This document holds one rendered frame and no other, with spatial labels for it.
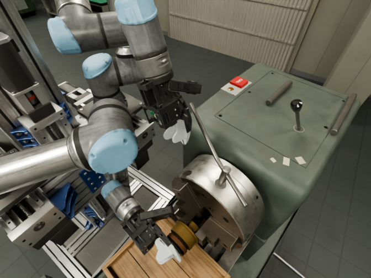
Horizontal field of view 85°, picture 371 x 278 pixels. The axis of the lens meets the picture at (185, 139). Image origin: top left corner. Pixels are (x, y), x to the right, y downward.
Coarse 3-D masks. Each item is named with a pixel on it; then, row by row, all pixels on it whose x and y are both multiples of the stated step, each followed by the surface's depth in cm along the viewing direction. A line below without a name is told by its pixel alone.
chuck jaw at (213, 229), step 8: (208, 224) 64; (216, 224) 64; (200, 232) 63; (208, 232) 63; (216, 232) 62; (224, 232) 62; (232, 232) 62; (200, 240) 62; (208, 240) 63; (216, 240) 61; (224, 240) 60; (232, 240) 60; (240, 240) 61; (232, 248) 61
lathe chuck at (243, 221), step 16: (176, 176) 69; (192, 176) 63; (208, 176) 61; (208, 192) 58; (224, 192) 58; (240, 192) 59; (208, 208) 65; (224, 208) 57; (240, 208) 58; (256, 208) 61; (224, 224) 63; (240, 224) 57; (256, 224) 63
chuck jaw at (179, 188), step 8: (184, 176) 66; (184, 184) 64; (176, 192) 65; (184, 192) 63; (192, 192) 65; (184, 200) 64; (192, 200) 65; (184, 208) 63; (192, 208) 65; (200, 208) 67; (176, 216) 66; (184, 216) 63; (192, 216) 65
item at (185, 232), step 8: (176, 224) 65; (184, 224) 63; (192, 224) 64; (176, 232) 62; (184, 232) 62; (192, 232) 62; (176, 240) 60; (184, 240) 60; (192, 240) 62; (176, 248) 65; (184, 248) 60
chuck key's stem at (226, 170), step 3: (225, 165) 53; (228, 165) 54; (222, 168) 53; (225, 168) 53; (228, 168) 53; (222, 171) 53; (225, 171) 52; (228, 171) 52; (222, 174) 54; (225, 174) 53; (228, 174) 54; (219, 177) 56; (222, 177) 55; (225, 177) 54; (219, 180) 57; (222, 180) 56; (225, 180) 56; (219, 183) 59; (222, 183) 58
